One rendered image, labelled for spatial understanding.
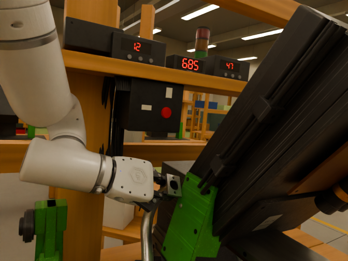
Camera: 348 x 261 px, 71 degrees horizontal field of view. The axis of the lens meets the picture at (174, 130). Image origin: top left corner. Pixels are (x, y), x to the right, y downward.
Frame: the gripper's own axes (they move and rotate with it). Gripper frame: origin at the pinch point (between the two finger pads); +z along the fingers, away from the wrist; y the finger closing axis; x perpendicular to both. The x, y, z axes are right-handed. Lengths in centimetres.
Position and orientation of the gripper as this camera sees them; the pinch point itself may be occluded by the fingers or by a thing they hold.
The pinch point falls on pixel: (165, 188)
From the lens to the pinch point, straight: 62.7
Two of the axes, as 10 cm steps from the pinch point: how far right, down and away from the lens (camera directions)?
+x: -5.7, 5.5, 6.1
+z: 8.2, 3.0, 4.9
